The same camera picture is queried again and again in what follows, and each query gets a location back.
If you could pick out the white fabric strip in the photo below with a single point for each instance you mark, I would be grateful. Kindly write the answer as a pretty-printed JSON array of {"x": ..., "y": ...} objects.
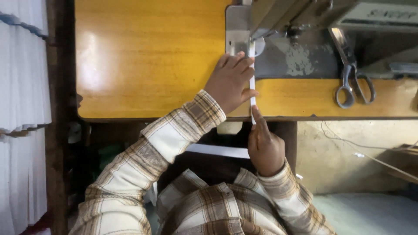
[{"x": 252, "y": 85}]

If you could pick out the white fabric piece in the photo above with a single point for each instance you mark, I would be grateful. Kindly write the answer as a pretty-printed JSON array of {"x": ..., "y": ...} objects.
[{"x": 217, "y": 150}]

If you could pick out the grey sewing machine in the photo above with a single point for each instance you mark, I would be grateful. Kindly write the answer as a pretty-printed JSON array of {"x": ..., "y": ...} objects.
[{"x": 313, "y": 36}]

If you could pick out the stack of white folded fabric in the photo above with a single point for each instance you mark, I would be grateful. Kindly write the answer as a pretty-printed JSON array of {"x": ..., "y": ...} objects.
[{"x": 23, "y": 117}]

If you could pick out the person's left hand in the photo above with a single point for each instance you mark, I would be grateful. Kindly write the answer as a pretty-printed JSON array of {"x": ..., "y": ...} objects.
[{"x": 228, "y": 85}]

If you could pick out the person's right hand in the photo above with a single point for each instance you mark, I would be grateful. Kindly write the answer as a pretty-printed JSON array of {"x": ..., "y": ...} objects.
[{"x": 265, "y": 148}]

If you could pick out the wooden sewing table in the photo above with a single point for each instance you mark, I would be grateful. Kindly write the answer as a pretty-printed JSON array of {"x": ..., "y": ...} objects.
[{"x": 183, "y": 62}]

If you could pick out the grey metal scissors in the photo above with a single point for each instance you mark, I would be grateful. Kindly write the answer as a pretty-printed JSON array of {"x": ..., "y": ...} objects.
[{"x": 351, "y": 75}]

